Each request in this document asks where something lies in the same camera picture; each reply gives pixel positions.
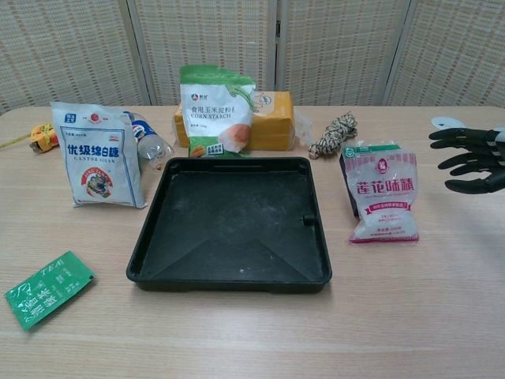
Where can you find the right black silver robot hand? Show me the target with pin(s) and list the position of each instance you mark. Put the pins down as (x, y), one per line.
(473, 158)

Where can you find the pink white seasoning bag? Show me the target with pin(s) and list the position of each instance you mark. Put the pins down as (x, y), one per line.
(380, 189)

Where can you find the black square plastic tray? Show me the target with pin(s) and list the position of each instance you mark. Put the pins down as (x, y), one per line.
(236, 221)

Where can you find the green white corn starch bag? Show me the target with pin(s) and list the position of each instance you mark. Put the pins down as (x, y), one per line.
(213, 114)

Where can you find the white blue sugar bag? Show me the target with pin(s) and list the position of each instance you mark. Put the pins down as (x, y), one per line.
(96, 158)

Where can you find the white round table grommet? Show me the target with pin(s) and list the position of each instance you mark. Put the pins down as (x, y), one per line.
(444, 120)

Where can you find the dark blue oblong box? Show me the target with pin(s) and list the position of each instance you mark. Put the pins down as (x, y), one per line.
(356, 214)

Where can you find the clear plastic wrapper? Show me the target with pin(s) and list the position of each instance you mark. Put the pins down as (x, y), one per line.
(304, 128)

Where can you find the orange yellow wrapped package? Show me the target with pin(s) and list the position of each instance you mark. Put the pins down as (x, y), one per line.
(274, 122)

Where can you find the empty Pepsi plastic bottle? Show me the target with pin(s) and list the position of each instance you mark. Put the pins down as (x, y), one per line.
(152, 146)

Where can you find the woven folding screen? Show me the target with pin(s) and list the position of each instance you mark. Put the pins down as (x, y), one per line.
(79, 47)

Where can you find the yellow tape measure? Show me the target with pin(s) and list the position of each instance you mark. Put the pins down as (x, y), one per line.
(43, 136)

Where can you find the green flat sachet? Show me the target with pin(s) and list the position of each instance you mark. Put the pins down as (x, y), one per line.
(47, 290)

